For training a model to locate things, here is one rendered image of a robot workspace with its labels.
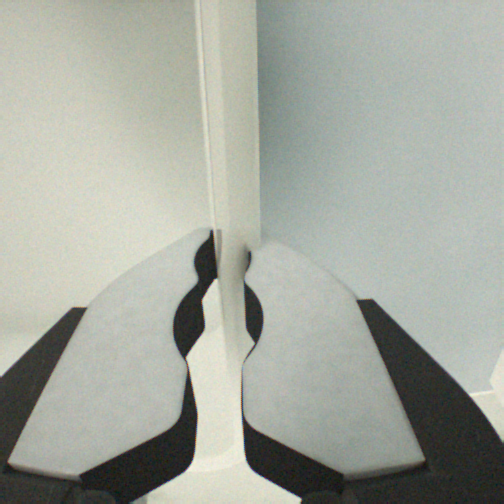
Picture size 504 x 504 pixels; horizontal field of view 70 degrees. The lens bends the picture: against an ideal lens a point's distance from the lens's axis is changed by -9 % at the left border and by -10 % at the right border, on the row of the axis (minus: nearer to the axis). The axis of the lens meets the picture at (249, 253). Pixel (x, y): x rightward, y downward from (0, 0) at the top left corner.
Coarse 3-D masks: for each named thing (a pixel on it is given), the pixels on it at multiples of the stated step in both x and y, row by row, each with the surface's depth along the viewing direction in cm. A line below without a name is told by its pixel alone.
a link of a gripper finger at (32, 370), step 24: (72, 312) 8; (48, 336) 8; (24, 360) 7; (48, 360) 7; (0, 384) 7; (24, 384) 7; (0, 408) 6; (24, 408) 6; (0, 432) 6; (0, 456) 5; (0, 480) 5; (24, 480) 5; (48, 480) 5
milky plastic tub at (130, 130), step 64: (0, 0) 12; (64, 0) 13; (128, 0) 13; (192, 0) 13; (0, 64) 14; (64, 64) 14; (128, 64) 14; (192, 64) 14; (256, 64) 8; (0, 128) 15; (64, 128) 15; (128, 128) 15; (192, 128) 15; (256, 128) 9; (0, 192) 17; (64, 192) 17; (128, 192) 17; (192, 192) 17; (256, 192) 9; (0, 256) 19; (64, 256) 19; (128, 256) 19; (0, 320) 21; (192, 384) 19
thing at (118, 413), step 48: (192, 240) 11; (144, 288) 9; (192, 288) 9; (96, 336) 8; (144, 336) 8; (192, 336) 9; (48, 384) 7; (96, 384) 7; (144, 384) 7; (48, 432) 6; (96, 432) 6; (144, 432) 6; (192, 432) 7; (96, 480) 5; (144, 480) 6
